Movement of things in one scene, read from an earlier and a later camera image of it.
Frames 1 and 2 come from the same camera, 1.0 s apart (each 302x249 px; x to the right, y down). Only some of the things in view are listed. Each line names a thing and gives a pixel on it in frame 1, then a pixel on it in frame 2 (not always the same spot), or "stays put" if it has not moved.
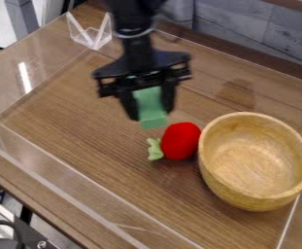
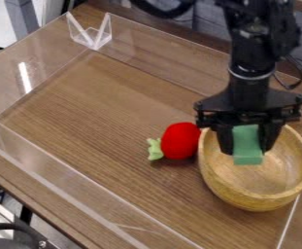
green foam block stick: [151, 108] → [248, 149]
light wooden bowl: [255, 160] stays put
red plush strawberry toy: [179, 142] stays put
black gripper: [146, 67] → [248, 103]
